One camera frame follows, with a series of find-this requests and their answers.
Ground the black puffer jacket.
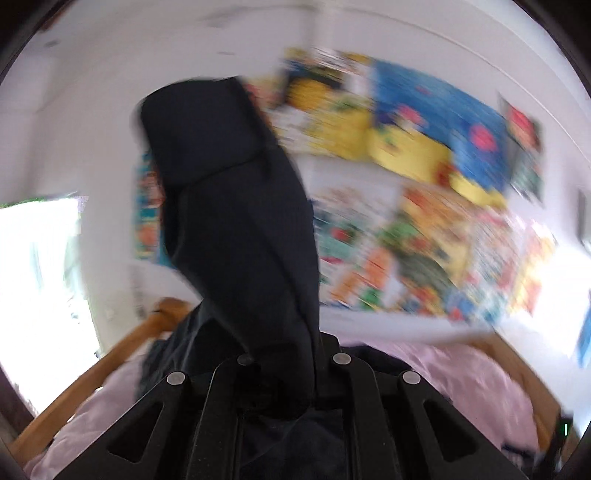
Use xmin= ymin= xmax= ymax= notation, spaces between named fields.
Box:
xmin=139 ymin=78 xmax=403 ymax=479

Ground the pink duvet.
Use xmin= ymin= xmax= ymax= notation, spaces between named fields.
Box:
xmin=24 ymin=341 xmax=538 ymax=479

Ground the landscape hill drawing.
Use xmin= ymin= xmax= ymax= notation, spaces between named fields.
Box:
xmin=379 ymin=187 xmax=477 ymax=317

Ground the window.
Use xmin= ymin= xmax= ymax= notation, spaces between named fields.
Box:
xmin=1 ymin=196 xmax=101 ymax=414

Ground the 2024 calendar drawing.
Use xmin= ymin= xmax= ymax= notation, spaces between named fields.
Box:
xmin=447 ymin=208 xmax=526 ymax=325

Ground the orange slices drawing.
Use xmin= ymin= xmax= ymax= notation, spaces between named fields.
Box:
xmin=311 ymin=183 xmax=404 ymax=312

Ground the pink jellyfish drawing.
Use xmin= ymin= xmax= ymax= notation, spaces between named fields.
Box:
xmin=368 ymin=61 xmax=509 ymax=208

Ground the red-haired boy drawing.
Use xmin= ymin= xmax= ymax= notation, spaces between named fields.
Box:
xmin=501 ymin=98 xmax=544 ymax=204

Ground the wooden bed frame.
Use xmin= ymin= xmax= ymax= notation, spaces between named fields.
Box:
xmin=8 ymin=298 xmax=560 ymax=468

